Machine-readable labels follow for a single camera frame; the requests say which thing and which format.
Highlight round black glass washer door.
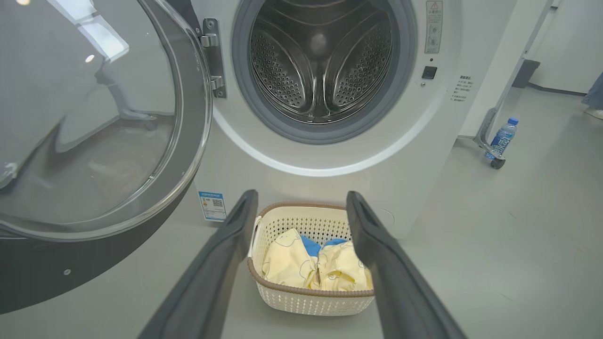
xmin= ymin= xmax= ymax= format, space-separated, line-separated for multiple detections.
xmin=0 ymin=0 xmax=212 ymax=315

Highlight dark grey waste bin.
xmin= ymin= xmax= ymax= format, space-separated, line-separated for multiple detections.
xmin=512 ymin=59 xmax=541 ymax=89

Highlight white front-load washing machine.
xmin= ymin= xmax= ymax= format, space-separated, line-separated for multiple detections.
xmin=165 ymin=0 xmax=519 ymax=241

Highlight cream perforated basket brown rim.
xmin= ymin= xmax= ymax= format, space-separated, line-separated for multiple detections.
xmin=247 ymin=202 xmax=376 ymax=316

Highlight metal frame with caster wheel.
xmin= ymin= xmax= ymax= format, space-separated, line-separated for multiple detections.
xmin=473 ymin=0 xmax=554 ymax=170

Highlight grey warning sticker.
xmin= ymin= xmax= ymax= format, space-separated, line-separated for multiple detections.
xmin=425 ymin=0 xmax=443 ymax=54

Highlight blue energy label sticker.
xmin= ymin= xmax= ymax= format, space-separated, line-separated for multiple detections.
xmin=198 ymin=191 xmax=227 ymax=222

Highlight person leg in jeans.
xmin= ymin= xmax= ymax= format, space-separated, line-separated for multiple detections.
xmin=582 ymin=71 xmax=603 ymax=121

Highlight metal washer door hinge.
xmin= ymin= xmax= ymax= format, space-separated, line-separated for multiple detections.
xmin=202 ymin=18 xmax=228 ymax=98

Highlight clear bottle blue label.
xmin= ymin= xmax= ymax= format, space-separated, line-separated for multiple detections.
xmin=485 ymin=118 xmax=520 ymax=161

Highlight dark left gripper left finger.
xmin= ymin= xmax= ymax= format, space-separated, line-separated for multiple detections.
xmin=139 ymin=190 xmax=259 ymax=339

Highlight cream garment blue cuffs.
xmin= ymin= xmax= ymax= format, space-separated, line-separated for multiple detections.
xmin=317 ymin=239 xmax=373 ymax=291

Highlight cream garment blue line print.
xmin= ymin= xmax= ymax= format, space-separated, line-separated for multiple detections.
xmin=262 ymin=228 xmax=321 ymax=289

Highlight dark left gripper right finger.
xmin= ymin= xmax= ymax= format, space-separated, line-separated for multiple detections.
xmin=347 ymin=191 xmax=467 ymax=339

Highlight black text instruction label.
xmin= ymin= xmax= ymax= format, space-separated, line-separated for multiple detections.
xmin=450 ymin=74 xmax=473 ymax=103

